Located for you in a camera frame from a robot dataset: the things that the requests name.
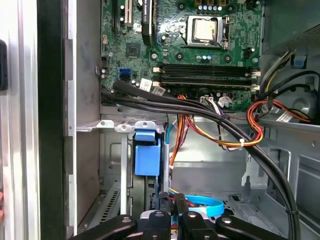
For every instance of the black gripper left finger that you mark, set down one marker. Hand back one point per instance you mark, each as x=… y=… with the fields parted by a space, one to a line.
x=157 y=227

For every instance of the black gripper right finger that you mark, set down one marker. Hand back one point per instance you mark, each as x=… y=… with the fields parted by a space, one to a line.
x=200 y=230

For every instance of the hard disk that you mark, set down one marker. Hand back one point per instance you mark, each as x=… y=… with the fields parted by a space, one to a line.
x=147 y=160

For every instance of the silver disk bay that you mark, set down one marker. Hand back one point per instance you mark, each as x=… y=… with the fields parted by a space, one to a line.
x=123 y=162

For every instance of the person's hand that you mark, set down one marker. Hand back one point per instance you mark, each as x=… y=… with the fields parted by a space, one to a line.
x=2 y=207

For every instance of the silver drive cage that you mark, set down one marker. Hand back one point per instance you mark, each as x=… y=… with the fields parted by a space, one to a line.
x=305 y=175

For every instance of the black open PC case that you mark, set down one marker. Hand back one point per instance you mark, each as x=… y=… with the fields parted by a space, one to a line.
x=50 y=125

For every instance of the green motherboard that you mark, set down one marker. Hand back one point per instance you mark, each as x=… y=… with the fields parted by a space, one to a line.
x=175 y=50

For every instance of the CPU socket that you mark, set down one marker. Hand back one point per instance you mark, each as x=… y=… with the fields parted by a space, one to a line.
x=200 y=44

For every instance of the silver CPU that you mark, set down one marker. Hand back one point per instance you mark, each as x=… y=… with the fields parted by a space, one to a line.
x=205 y=30

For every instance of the black graphics card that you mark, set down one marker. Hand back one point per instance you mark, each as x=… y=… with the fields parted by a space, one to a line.
x=147 y=25

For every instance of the metal locking lever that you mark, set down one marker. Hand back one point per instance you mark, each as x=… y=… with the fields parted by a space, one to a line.
x=227 y=23

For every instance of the white expansion slot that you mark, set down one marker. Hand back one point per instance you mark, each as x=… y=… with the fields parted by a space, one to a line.
x=128 y=15

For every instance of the silver power supply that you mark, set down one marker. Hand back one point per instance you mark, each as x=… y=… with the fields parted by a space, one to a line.
x=287 y=20

